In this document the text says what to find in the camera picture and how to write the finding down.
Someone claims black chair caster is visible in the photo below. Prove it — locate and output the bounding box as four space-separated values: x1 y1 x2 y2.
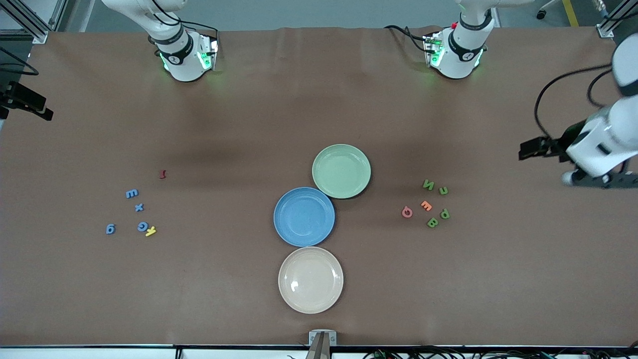
536 0 559 20

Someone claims green plate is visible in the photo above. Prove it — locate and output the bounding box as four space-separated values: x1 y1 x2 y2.
312 144 372 199

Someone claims brown table cover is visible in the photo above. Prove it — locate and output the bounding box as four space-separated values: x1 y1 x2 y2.
0 26 638 347

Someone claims blue plate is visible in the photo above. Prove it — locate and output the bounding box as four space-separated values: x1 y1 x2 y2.
273 187 335 247

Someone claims beige plate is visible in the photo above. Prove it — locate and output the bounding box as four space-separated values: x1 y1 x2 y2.
278 246 344 314

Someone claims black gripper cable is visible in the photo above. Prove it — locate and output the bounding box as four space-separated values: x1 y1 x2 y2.
534 65 616 145
0 47 39 76

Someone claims aluminium frame post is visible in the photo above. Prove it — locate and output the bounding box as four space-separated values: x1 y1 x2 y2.
597 0 638 38
0 0 50 44

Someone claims black base cable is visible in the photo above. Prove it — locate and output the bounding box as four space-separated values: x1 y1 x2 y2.
384 24 430 53

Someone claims tangled black cable bundle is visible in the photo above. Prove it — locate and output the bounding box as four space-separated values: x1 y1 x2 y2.
361 346 638 359

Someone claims white table edge rail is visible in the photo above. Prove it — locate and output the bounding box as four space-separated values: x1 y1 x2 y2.
0 346 638 359

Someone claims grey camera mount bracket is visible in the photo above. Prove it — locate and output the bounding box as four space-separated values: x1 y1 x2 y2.
309 329 337 359

